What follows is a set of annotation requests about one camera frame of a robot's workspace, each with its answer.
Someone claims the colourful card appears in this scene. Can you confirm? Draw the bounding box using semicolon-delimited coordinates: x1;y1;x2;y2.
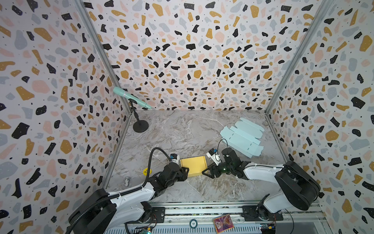
213;214;234;234

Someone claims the round teal sticker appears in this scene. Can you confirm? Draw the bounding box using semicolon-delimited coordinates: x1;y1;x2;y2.
189;219;198;229

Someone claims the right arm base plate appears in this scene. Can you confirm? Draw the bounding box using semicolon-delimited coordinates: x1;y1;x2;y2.
241;205;283;221

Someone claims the yellow round sticker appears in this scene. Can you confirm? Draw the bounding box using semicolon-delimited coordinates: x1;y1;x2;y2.
143;168;152;176

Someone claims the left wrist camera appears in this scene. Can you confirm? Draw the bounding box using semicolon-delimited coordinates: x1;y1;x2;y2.
170;153;180;164

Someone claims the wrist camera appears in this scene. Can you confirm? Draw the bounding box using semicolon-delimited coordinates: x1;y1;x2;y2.
170;153;180;164
206;148;222;166

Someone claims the light blue paper box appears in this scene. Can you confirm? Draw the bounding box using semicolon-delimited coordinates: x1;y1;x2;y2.
220;118;265;158

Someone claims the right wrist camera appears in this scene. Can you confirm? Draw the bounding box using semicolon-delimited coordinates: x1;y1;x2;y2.
206;148;222;166

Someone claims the yellow paper box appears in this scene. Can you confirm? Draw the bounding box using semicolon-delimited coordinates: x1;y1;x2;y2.
180;156;207;178

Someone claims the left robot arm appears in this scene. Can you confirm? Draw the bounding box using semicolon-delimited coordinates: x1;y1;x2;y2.
66;162;189;234

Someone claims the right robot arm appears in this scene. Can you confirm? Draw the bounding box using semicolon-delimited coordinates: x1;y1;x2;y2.
202;147;320;220

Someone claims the small silver bolt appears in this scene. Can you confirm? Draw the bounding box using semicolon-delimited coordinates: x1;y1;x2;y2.
124;176;131;187

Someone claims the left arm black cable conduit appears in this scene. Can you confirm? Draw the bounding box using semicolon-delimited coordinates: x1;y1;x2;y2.
65;147;173;234

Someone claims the mint green microphone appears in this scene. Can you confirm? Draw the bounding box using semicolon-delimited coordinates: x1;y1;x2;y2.
114;87;152;109

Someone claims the black microphone stand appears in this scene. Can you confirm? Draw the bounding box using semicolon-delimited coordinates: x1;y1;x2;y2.
129;99;149;133

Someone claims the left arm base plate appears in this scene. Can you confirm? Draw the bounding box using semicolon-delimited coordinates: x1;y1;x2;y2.
129;207;166;225

